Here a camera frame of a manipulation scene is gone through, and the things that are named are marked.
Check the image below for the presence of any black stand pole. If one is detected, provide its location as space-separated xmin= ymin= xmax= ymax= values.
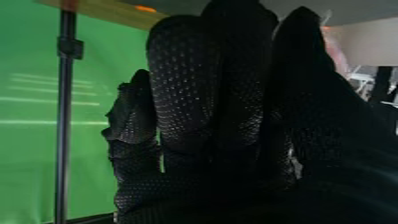
xmin=51 ymin=9 xmax=85 ymax=224

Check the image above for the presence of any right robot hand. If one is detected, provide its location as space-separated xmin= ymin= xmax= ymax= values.
xmin=101 ymin=0 xmax=398 ymax=224

